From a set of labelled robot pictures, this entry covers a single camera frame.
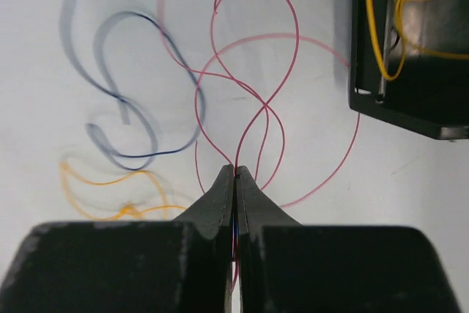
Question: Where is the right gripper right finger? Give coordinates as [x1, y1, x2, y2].
[234, 166, 460, 312]

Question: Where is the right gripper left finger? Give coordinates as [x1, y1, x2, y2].
[1, 165, 235, 312]

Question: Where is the pink-red wire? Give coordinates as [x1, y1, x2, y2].
[156, 0, 361, 281]

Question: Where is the black compartment tray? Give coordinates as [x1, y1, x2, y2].
[349, 0, 468, 140]

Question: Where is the yellow-orange wire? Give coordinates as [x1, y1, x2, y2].
[60, 161, 190, 221]

